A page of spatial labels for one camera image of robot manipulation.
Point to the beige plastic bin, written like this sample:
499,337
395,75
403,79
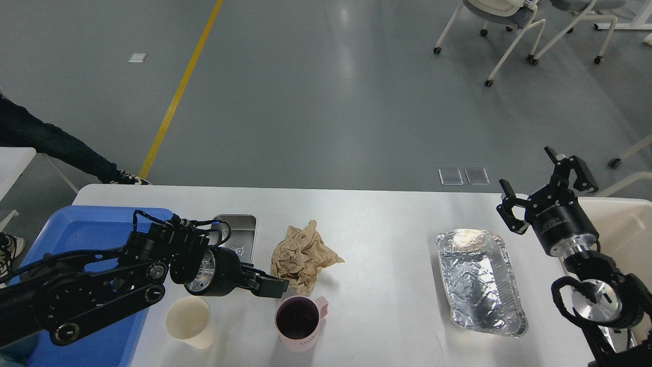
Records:
623,225

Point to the left floor outlet plate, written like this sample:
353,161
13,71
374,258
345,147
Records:
451,177

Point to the chair leg with caster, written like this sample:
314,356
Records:
614,162

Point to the right floor outlet plate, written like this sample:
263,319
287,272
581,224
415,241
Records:
477,176

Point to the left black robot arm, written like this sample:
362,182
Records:
189,244

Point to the small white floor plate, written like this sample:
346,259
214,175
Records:
138,57

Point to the cream paper cup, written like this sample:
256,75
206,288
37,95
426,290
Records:
188,320

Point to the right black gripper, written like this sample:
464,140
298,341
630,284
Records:
554,213

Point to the person in dark jeans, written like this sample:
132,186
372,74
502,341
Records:
20,129

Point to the pink mug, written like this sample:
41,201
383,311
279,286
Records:
297,321

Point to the aluminium foil tray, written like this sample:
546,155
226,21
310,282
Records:
479,282

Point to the blue plastic tray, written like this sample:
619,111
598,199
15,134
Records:
90,267

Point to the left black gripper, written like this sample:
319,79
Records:
221,272

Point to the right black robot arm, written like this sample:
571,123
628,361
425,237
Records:
595,294

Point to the black white sneaker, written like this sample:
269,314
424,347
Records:
11,248

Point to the crumpled brown paper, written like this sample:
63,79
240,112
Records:
301,256

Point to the floor outlet plate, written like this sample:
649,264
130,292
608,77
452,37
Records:
451,177
477,176

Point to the steel rectangular container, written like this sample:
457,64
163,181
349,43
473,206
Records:
242,231

